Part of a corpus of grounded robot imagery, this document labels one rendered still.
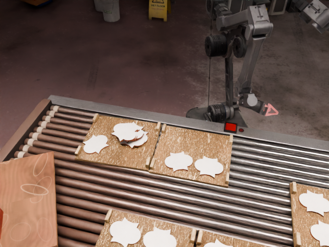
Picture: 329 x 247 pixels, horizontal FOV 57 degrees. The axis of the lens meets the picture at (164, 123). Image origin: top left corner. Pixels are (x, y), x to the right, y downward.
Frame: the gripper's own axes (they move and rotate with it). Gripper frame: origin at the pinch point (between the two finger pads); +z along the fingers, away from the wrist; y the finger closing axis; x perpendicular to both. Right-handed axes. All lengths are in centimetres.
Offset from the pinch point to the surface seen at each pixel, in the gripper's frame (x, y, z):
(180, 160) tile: -40, 9, -42
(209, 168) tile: -37.7, 13.7, -27.3
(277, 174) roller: -30.0, 16.2, 7.5
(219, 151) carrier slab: -29.9, 2.9, -22.0
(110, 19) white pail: 46, -345, -142
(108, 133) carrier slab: -42, -13, -83
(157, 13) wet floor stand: 78, -341, -74
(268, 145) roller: -19.4, -0.9, 5.5
